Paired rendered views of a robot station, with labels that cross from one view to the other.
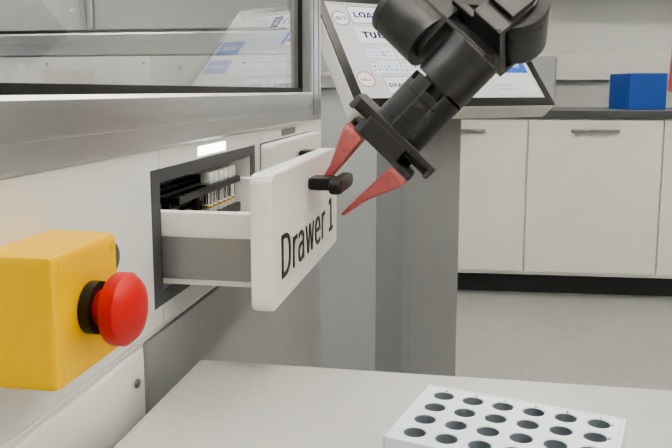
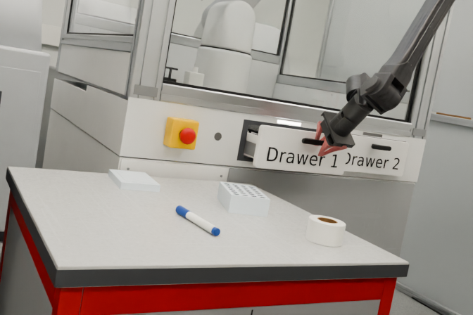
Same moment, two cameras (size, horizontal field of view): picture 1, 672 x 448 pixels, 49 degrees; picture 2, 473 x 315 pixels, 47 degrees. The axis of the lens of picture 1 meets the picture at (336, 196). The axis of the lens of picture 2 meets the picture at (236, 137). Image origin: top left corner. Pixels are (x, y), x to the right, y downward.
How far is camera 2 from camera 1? 1.04 m
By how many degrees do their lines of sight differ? 50
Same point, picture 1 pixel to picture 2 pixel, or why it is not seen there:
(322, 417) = not seen: hidden behind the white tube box
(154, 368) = (231, 177)
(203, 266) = (250, 151)
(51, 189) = (196, 111)
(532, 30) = (376, 96)
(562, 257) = not seen: outside the picture
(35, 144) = (192, 99)
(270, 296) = (255, 162)
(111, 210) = (220, 124)
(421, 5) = (355, 83)
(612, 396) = not seen: hidden behind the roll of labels
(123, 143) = (229, 107)
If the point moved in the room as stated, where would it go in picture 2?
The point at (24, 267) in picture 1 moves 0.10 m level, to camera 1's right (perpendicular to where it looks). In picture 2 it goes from (170, 119) to (193, 126)
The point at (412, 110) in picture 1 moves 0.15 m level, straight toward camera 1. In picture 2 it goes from (336, 119) to (288, 112)
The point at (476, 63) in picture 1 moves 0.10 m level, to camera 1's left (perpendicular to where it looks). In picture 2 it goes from (354, 105) to (324, 100)
